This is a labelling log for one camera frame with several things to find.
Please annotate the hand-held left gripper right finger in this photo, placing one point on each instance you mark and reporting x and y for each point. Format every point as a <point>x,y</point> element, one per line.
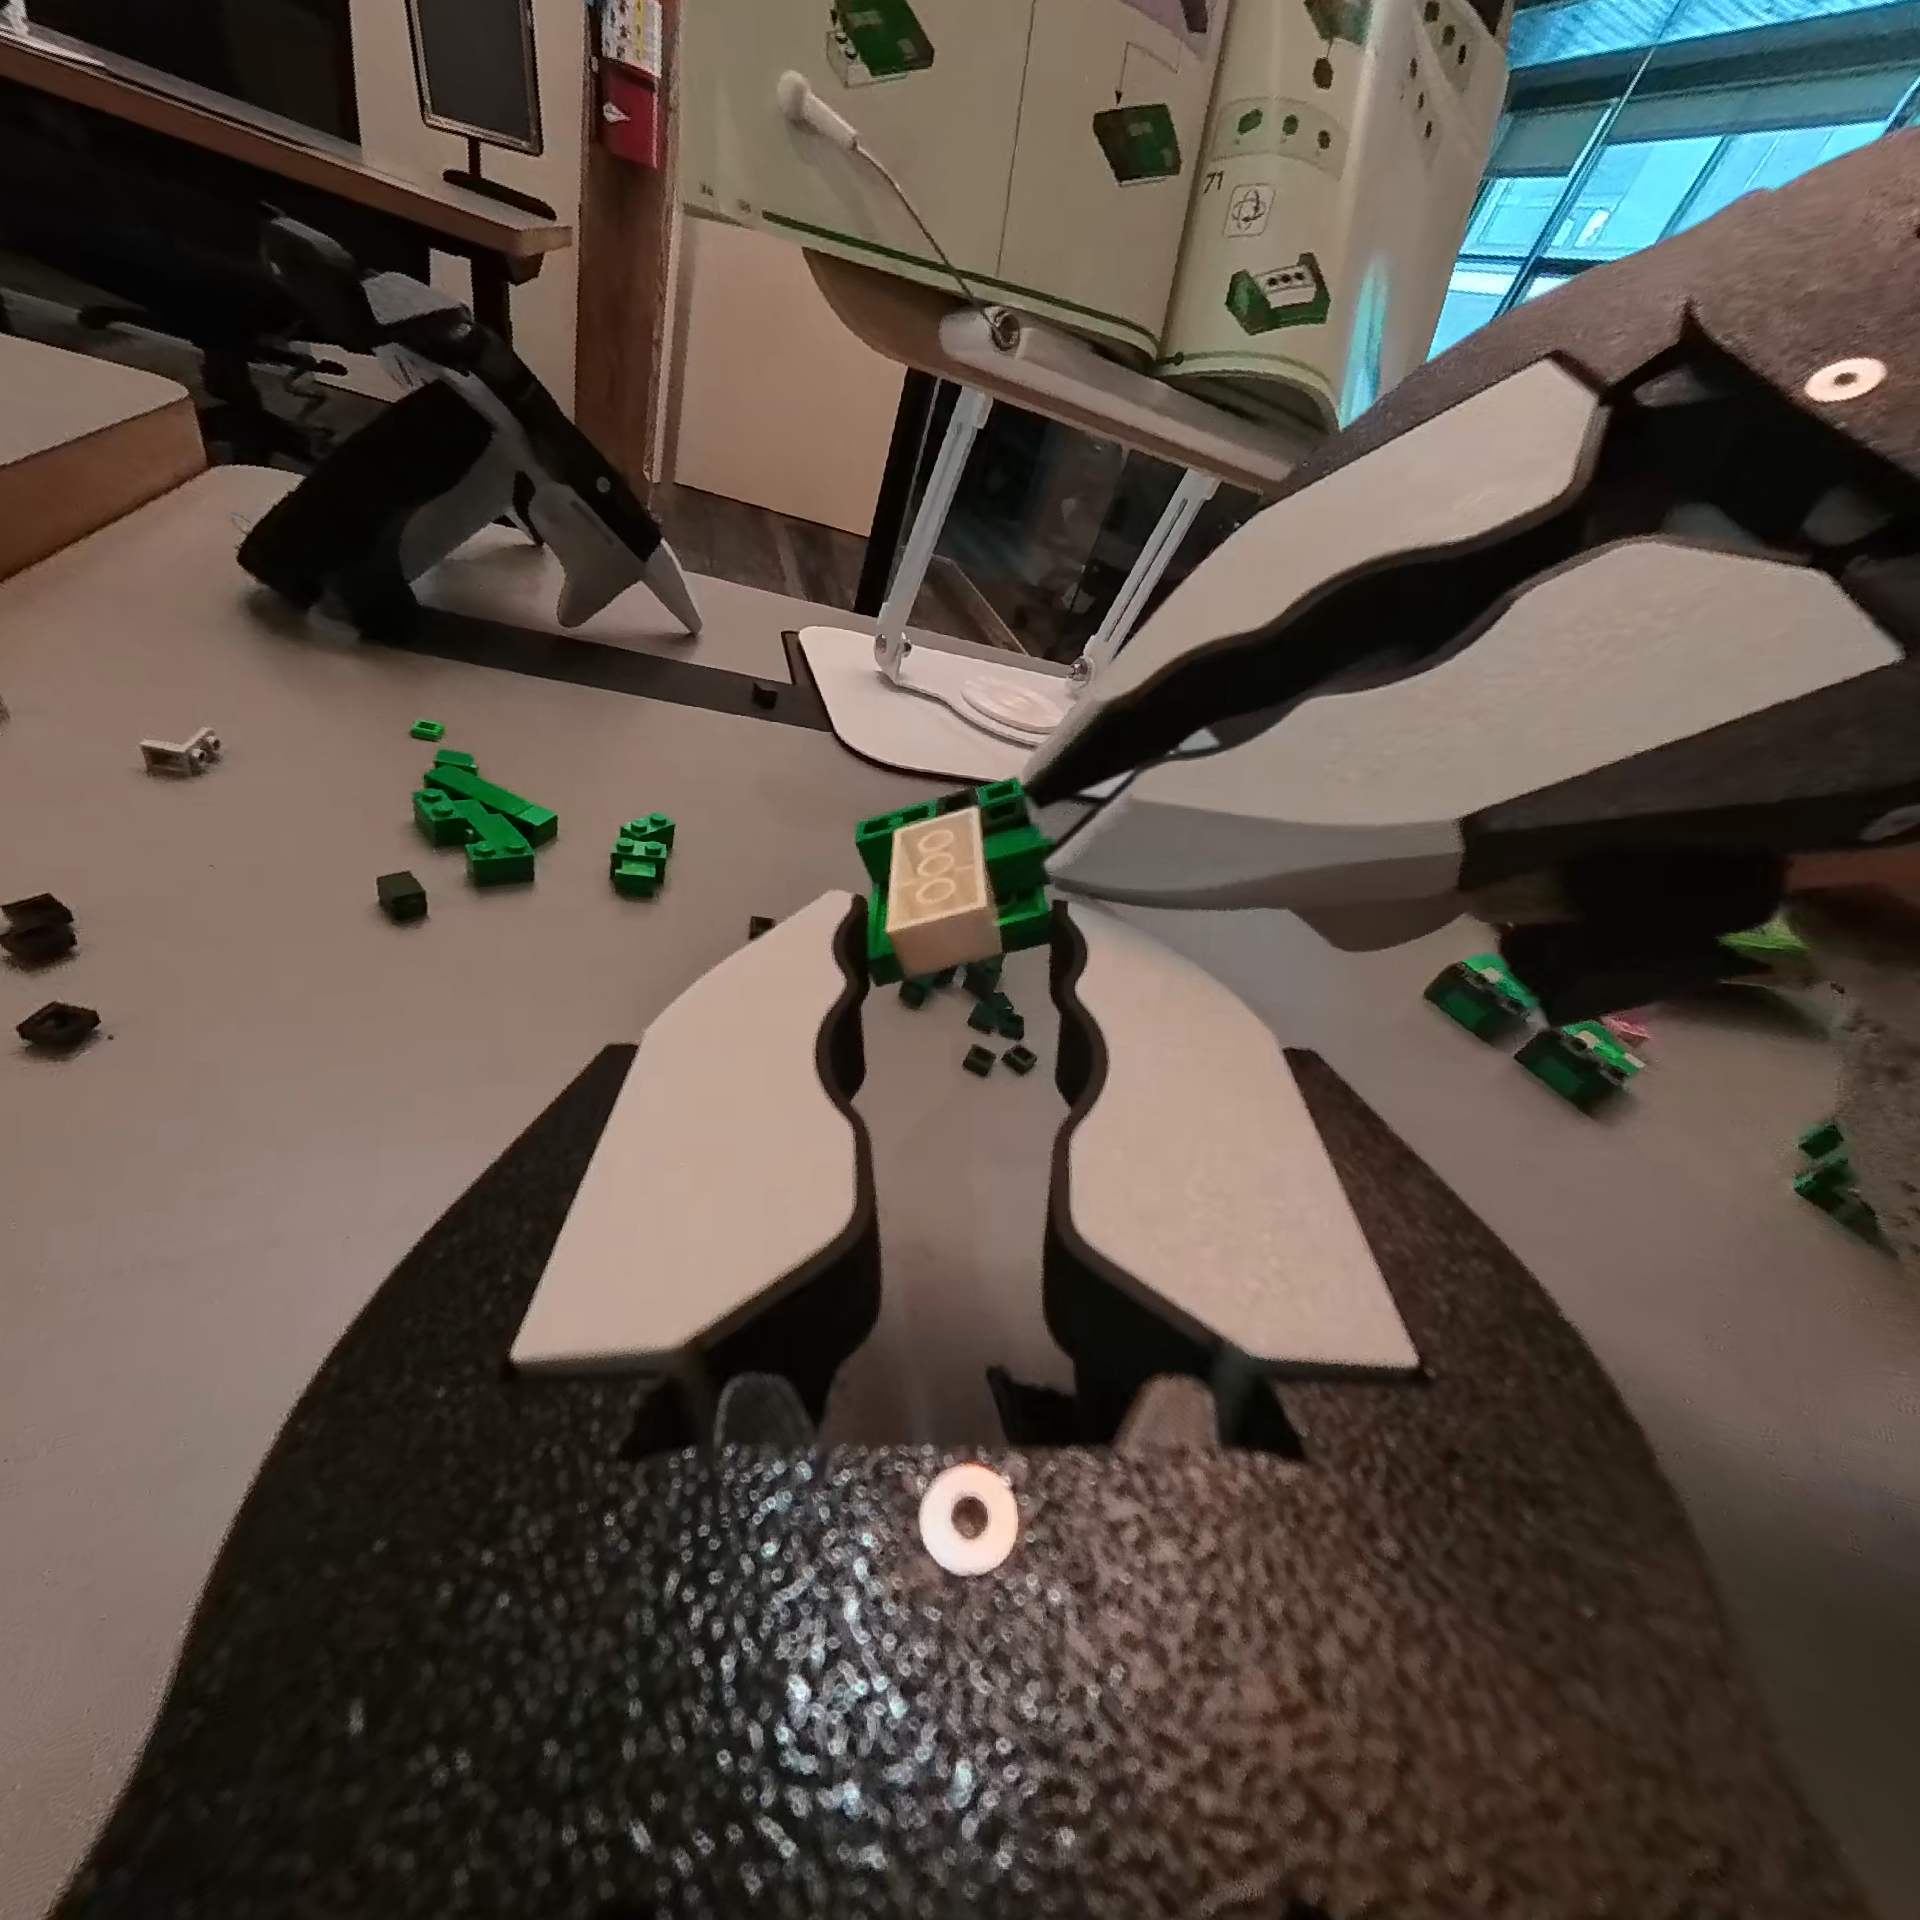
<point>1230,1184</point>

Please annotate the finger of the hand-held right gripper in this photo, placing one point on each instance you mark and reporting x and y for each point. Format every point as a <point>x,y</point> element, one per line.
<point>1381,494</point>
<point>1501,704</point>

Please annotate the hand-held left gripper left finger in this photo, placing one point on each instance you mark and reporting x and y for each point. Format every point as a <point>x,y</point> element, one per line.
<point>720,1184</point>

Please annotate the dark green lego piece pile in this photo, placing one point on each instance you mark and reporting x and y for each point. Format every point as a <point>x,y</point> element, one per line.
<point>983,1021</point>

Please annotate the green lego plate cream brick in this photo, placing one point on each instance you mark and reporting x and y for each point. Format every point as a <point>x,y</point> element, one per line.
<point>938,884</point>
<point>1827,1170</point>

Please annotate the bright green lego piece pile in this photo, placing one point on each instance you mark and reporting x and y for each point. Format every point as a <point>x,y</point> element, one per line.
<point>480,819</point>

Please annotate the lego instruction booklet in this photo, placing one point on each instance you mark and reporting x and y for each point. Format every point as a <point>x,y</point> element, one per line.
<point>974,120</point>

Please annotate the white book stand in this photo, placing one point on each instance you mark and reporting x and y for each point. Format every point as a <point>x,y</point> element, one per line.
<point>961,704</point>

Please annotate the black and white spare device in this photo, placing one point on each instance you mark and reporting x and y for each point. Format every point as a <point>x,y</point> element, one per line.
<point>435,480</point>

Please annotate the red fire extinguisher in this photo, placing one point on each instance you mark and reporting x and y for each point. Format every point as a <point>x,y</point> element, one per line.
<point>631,91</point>

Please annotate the grey framed tablet monitor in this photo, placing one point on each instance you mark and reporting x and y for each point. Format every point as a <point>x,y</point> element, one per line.
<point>472,75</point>

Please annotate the wooden side desk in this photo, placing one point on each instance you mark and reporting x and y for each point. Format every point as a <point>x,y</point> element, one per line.
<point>300,164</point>

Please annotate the small grey lego bracket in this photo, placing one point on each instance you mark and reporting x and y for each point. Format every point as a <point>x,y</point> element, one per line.
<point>181,753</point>

